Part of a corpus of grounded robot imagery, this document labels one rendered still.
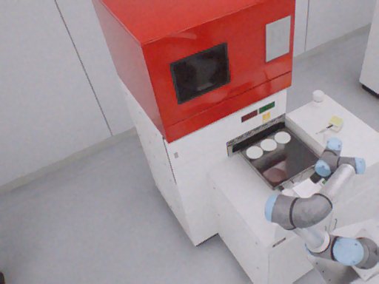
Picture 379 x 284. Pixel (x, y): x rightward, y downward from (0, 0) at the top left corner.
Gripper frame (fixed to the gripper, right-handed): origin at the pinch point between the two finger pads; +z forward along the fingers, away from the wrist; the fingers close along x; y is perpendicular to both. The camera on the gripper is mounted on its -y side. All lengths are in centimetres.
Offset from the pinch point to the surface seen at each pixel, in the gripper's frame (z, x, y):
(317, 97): -11, 50, 39
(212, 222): 70, 58, -45
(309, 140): 2.7, 33.7, 18.8
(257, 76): -46, 53, -6
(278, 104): -13, 58, 13
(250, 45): -66, 53, -9
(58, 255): 95, 116, -151
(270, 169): 4.6, 30.2, -13.3
